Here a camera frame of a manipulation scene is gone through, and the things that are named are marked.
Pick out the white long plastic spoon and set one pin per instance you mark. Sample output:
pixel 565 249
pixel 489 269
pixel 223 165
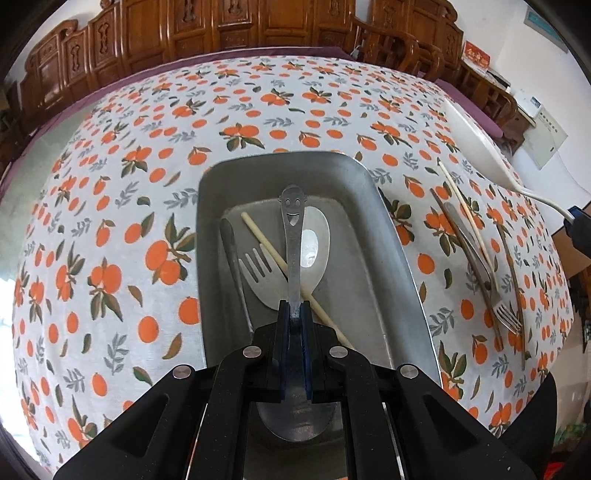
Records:
pixel 480 147

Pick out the carved wooden armchair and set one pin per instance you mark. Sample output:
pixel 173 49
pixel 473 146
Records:
pixel 406 32

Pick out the small purple seat cushion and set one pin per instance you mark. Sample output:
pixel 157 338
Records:
pixel 466 106

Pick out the orange fruit print tablecloth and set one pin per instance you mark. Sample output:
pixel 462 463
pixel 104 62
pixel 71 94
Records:
pixel 138 207

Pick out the carved wooden sofa bench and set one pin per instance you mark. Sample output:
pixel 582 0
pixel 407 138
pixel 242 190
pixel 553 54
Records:
pixel 161 41

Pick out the white desk telephone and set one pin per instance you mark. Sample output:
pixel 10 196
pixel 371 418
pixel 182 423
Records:
pixel 526 104

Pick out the smiley face metal spoon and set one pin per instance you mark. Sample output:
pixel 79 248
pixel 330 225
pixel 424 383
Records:
pixel 291 240

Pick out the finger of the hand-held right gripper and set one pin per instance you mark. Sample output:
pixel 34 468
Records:
pixel 581 230

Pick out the brown wooden chopstick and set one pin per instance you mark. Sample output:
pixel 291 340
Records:
pixel 515 295

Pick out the rectangular metal tray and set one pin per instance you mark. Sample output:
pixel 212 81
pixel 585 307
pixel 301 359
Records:
pixel 369 258

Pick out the light wooden chopstick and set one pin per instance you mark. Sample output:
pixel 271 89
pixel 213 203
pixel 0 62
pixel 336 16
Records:
pixel 466 217
pixel 263 240

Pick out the white wall cabinet door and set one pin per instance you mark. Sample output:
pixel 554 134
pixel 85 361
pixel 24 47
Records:
pixel 547 134

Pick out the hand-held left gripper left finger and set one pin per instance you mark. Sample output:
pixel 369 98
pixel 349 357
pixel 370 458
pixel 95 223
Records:
pixel 284 323

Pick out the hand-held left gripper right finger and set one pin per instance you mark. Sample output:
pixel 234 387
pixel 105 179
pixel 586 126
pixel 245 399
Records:
pixel 307 323

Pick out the grey metal utensil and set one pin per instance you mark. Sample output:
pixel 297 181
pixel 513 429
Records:
pixel 455 230
pixel 231 258

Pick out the grey wall panel box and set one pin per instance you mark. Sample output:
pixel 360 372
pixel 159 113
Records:
pixel 547 27

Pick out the wooden side table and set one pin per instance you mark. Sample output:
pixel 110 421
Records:
pixel 494 97

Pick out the red desk calendar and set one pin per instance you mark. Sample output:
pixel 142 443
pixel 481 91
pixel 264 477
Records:
pixel 475 53

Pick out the metal fork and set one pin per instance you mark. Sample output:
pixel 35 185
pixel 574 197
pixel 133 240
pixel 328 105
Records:
pixel 480 267
pixel 263 281

